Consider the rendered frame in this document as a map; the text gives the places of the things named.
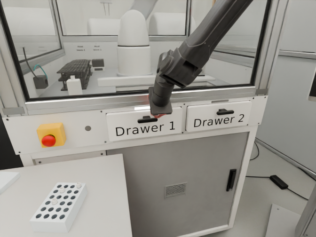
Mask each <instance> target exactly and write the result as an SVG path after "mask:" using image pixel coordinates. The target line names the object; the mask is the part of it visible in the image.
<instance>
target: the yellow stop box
mask: <svg viewBox="0 0 316 237"><path fill-rule="evenodd" d="M36 131H37V134H38V137H39V141H40V144H41V147H42V148H48V147H46V146H44V145H43V144H42V142H41V141H42V138H43V137H44V136H46V135H51V136H53V137H54V138H55V139H56V143H55V145H54V146H52V147H55V146H63V145H64V144H65V141H66V136H65V131H64V127H63V123H62V122H61V123H51V124H41V125H40V126H39V127H38V128H37V130H36Z"/></svg>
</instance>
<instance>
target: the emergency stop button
mask: <svg viewBox="0 0 316 237"><path fill-rule="evenodd" d="M41 142H42V144H43V145H44V146H46V147H52V146H54V145H55V143H56V139H55V138H54V137H53V136H51V135H46V136H44V137H43V138H42V141H41Z"/></svg>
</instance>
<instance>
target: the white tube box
mask: <svg viewBox="0 0 316 237"><path fill-rule="evenodd" d="M61 187H64V189H65V192H64V193H60V190H59V189H60V188H61ZM86 195H87V187H86V183H81V188H79V189H78V188H77V186H76V183H70V182H58V183H57V184H56V185H55V186H54V188H53V189H52V190H51V192H50V193H49V195H48V196H47V197H46V199H45V200H44V201H43V203H42V204H41V206H40V207H39V208H38V210H37V211H36V213H35V214H34V215H33V216H32V218H31V219H30V221H29V222H30V224H31V227H32V229H33V231H34V232H54V233H68V232H69V230H70V228H71V226H72V224H73V222H74V220H75V218H76V216H77V214H78V212H79V209H80V207H81V205H82V203H83V201H84V199H85V197H86ZM54 198H57V202H58V203H57V204H56V205H53V204H52V201H51V200H52V199H54Z"/></svg>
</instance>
